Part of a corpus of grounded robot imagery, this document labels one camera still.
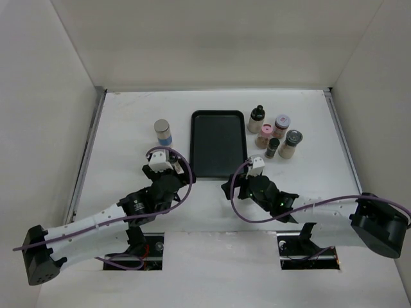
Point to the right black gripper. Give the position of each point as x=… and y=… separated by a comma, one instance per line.
x=241, y=181

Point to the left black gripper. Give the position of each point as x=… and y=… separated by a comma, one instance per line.
x=186, y=178

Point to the black cap white powder bottle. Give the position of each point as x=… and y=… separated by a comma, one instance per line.
x=256, y=119

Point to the black cap brown spice bottle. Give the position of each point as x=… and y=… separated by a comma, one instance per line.
x=175, y=163

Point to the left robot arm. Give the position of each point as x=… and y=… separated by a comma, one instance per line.
x=114, y=230

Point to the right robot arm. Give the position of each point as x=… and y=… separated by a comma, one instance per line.
x=363, y=220

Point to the pink cap spice jar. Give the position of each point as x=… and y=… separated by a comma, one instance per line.
x=264, y=136

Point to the small black cap spice jar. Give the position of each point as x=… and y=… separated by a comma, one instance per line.
x=272, y=147

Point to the silver cap blue label jar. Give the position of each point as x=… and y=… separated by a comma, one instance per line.
x=163, y=132

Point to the black rectangular tray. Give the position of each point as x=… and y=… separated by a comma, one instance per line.
x=218, y=143

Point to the grey grinder cap salt jar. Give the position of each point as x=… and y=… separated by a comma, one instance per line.
x=292, y=139

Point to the red label spice jar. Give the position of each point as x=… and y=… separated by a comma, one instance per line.
x=281, y=125

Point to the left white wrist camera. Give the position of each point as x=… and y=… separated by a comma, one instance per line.
x=159, y=161

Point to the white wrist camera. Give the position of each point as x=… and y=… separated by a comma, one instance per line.
x=256, y=166
x=159, y=161

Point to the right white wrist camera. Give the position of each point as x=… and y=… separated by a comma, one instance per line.
x=256, y=166

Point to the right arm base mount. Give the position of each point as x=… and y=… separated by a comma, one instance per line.
x=296, y=253

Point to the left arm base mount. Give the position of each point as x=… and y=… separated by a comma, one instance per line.
x=149, y=256

